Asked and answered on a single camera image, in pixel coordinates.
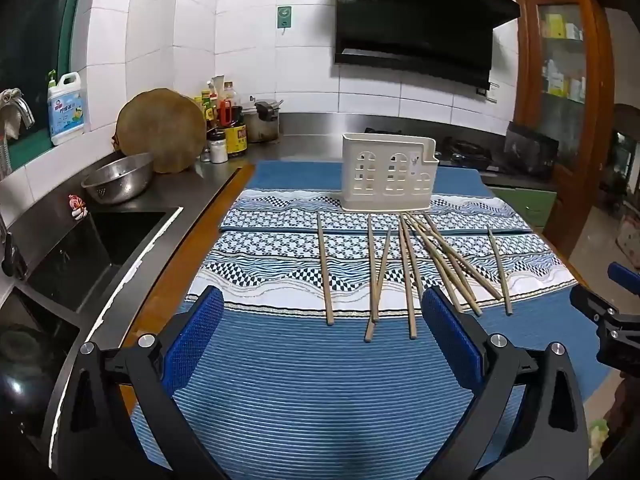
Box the black bag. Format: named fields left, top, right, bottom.
left=502, top=120, right=560, bottom=179

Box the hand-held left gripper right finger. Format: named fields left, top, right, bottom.
left=421, top=285, right=591, bottom=480

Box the steel colander bowl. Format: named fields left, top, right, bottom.
left=81, top=152, right=155, bottom=205

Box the black wok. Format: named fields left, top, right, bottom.
left=0, top=320, right=68, bottom=443

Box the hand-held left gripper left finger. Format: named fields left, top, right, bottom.
left=50, top=285, right=227, bottom=480

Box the small white jar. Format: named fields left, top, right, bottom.
left=208, top=130, right=229, bottom=164

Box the dark soy sauce bottle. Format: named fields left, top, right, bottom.
left=223, top=105, right=249, bottom=156

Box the steel faucet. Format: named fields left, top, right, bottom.
left=0, top=88, right=36, bottom=132

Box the steel cooking pot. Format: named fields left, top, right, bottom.
left=244, top=99, right=284, bottom=144

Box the wooden glass-door cabinet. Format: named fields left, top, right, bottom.
left=510, top=0, right=617, bottom=257

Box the white plastic chopstick holder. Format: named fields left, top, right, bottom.
left=341, top=132, right=440, bottom=212

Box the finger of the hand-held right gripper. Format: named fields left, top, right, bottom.
left=570, top=285, right=622, bottom=324
left=607, top=261, right=640, bottom=289

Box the black gas stove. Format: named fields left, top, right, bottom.
left=439, top=136, right=494, bottom=170

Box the green low cabinet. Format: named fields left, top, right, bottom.
left=491, top=186, right=559, bottom=234

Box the black range hood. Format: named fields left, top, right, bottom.
left=334, top=0, right=521, bottom=92

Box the round wooden cutting board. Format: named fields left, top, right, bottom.
left=115, top=88, right=208, bottom=175

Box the white detergent jug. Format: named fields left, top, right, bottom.
left=47, top=70, right=86, bottom=146

